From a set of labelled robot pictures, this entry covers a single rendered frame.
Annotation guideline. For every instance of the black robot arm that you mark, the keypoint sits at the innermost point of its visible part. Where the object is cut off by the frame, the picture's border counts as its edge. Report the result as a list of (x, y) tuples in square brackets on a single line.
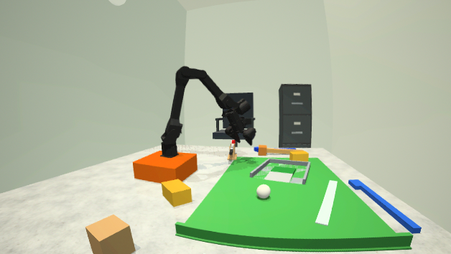
[(173, 129)]

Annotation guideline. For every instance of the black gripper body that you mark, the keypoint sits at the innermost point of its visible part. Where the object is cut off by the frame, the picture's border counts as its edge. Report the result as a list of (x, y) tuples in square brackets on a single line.
[(237, 127)]

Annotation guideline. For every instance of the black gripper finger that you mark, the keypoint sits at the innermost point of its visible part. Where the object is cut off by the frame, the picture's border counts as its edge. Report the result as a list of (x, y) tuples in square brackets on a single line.
[(235, 137), (250, 141)]

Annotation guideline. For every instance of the white golf ball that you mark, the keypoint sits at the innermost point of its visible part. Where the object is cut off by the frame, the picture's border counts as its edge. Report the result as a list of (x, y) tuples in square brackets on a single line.
[(263, 191)]

